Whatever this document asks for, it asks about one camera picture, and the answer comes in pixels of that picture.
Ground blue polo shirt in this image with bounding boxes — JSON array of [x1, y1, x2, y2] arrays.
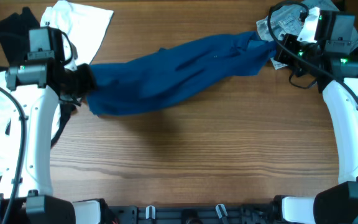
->
[[86, 32, 276, 116]]

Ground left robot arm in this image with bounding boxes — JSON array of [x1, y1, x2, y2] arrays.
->
[[0, 27, 96, 223]]

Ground black garment under shorts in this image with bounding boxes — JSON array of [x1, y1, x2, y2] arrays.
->
[[333, 0, 358, 57]]

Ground black garment on left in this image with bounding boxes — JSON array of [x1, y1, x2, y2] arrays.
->
[[0, 6, 77, 184]]

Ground light blue denim shorts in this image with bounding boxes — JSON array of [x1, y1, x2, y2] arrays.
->
[[256, 0, 358, 70]]

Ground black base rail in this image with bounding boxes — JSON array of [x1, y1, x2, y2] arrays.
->
[[110, 204, 278, 224]]

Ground white t-shirt with black print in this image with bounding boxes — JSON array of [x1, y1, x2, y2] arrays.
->
[[0, 1, 114, 178]]

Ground left black cable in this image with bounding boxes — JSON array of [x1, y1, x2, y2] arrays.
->
[[0, 30, 77, 224]]

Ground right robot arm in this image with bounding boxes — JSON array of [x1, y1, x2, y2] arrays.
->
[[275, 7, 358, 223]]

